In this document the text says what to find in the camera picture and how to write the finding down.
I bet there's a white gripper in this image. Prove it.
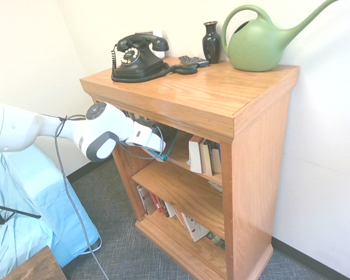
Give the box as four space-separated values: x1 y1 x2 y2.
124 121 167 153

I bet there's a blue cover paperback book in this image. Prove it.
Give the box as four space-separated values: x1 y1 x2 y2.
141 122 181 163

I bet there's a thick paperback with pale pages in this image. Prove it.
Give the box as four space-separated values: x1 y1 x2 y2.
187 135 204 175

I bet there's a pale grey paperback book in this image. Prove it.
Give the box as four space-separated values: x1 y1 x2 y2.
136 184 158 216

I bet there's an upright paperback book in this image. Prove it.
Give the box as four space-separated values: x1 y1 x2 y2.
198 138 214 177
214 142 223 174

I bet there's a red spine paperback book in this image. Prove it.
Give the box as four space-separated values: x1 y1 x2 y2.
149 192 164 215
156 197 170 218

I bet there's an oak wooden bookshelf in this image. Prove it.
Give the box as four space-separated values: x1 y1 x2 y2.
79 57 300 280

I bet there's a dark spine travel guidebook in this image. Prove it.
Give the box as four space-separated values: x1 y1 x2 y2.
206 139 221 176

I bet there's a white paperback book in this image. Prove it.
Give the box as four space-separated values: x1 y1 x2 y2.
163 201 177 219

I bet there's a loose printed card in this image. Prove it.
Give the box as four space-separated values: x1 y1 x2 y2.
208 180 223 194

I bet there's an orange spine paperback book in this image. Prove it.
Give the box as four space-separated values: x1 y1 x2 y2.
173 207 189 231

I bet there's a black remote control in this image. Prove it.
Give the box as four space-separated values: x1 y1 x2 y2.
178 55 200 67
191 57 210 68

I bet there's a large white cover book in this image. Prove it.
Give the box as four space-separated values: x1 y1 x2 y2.
180 212 210 243

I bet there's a black glossy vase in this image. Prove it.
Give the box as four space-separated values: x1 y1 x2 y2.
202 20 222 64

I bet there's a dark green flat book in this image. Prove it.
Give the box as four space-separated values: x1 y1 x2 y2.
204 231 226 251

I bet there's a light blue cloth cover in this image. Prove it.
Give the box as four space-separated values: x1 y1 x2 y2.
0 144 102 280

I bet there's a green plastic watering can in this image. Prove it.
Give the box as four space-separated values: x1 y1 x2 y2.
220 0 342 72

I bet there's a thin black tripod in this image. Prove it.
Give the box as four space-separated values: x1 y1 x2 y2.
0 202 42 231

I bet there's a dark wooden table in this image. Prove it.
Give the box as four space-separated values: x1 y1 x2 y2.
1 244 68 280

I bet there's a black rotary telephone with cord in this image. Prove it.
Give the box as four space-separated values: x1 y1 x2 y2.
110 33 199 84

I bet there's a grey camera cable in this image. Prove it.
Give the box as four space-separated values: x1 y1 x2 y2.
54 115 167 280

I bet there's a white power cord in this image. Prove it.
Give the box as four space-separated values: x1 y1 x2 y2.
75 235 103 255

